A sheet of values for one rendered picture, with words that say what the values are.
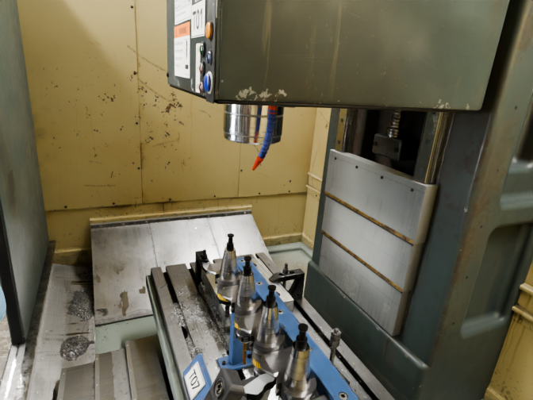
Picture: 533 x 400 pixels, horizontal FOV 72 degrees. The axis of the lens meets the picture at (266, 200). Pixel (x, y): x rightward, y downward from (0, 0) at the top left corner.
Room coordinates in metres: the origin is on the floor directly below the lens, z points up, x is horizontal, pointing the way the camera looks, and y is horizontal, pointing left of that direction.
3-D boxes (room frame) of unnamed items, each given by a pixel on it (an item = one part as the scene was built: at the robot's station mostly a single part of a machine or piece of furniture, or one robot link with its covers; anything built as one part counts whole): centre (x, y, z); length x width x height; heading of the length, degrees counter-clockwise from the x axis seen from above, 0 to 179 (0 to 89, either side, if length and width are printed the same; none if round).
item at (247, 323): (0.60, 0.00, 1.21); 0.07 x 0.05 x 0.01; 116
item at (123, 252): (1.60, 0.34, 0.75); 0.89 x 0.67 x 0.26; 116
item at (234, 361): (0.82, 0.05, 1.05); 0.10 x 0.05 x 0.30; 116
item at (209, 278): (1.10, 0.05, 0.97); 0.29 x 0.23 x 0.05; 26
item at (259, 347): (0.55, -0.02, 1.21); 0.06 x 0.06 x 0.03
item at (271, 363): (0.50, -0.04, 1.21); 0.07 x 0.05 x 0.01; 116
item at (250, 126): (1.00, 0.05, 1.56); 0.16 x 0.16 x 0.12
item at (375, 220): (1.19, -0.35, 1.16); 0.48 x 0.05 x 0.51; 26
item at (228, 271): (0.75, 0.07, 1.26); 0.04 x 0.04 x 0.07
